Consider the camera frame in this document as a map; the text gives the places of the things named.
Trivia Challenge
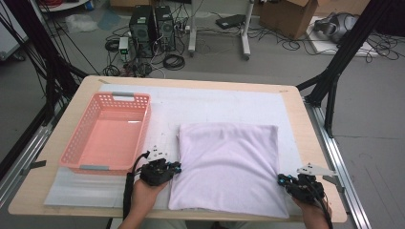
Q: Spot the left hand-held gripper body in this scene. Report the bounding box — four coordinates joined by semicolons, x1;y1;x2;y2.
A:
139;144;176;187

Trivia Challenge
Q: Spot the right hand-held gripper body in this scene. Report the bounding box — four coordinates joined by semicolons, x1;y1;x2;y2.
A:
285;162;338;204

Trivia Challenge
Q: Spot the lilac printed garment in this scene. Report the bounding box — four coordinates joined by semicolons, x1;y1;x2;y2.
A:
167;122;290;219

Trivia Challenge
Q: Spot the pink plastic basket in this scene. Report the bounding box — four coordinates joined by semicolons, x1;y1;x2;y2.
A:
58;91;152;177

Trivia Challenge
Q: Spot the person's right hand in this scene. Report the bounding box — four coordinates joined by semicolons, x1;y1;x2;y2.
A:
291;197;332;226

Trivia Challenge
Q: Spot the person's left hand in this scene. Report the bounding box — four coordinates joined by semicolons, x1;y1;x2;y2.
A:
130;179;169;219

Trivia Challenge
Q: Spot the grey table clamp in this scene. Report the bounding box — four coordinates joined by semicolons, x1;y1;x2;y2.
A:
323;175;346;194
21;159;48;176

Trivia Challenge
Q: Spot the small white power box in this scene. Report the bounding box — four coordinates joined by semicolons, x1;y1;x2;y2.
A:
117;36;130;55

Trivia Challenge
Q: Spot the white floor board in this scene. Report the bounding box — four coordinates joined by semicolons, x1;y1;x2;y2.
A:
307;15;380;58

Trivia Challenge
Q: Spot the slim black computer tower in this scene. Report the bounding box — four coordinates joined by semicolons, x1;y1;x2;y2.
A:
154;5;177;53

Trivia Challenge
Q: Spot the large black computer tower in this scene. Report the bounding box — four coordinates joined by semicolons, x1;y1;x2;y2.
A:
128;4;157;60

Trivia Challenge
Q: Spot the white metal stand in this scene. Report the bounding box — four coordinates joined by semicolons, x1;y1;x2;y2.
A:
187;0;256;61

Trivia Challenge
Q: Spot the flat black device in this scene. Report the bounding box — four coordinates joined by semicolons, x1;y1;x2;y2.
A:
215;13;246;31

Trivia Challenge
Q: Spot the large cardboard box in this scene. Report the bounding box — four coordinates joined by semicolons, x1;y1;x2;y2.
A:
259;0;319;41

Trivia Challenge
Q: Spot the clear plastic bag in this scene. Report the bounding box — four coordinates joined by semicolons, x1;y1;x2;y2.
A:
65;12;98;33

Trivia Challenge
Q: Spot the white round table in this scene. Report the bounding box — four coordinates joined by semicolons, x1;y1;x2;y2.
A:
37;0;90;13

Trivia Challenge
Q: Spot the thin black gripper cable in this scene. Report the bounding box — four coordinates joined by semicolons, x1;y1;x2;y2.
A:
305;177;334;229

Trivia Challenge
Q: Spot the thick black sleeved cable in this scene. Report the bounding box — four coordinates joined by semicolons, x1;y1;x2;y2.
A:
122;151;151;220

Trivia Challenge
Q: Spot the aluminium rail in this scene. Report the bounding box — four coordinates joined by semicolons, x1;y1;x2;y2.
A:
0;104;65;208
304;99;373;229

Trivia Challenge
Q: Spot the coiled black cable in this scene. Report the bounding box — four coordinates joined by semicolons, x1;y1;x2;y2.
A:
162;53;186;72

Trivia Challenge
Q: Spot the black metal frame strut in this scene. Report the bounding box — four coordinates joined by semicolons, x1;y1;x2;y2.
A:
295;0;395;138

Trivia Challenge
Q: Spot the black frame with cables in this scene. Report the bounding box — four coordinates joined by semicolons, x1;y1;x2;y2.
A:
0;0;89;125

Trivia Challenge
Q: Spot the tangle of black floor cables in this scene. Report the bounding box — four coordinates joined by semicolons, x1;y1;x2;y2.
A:
254;27;402;65

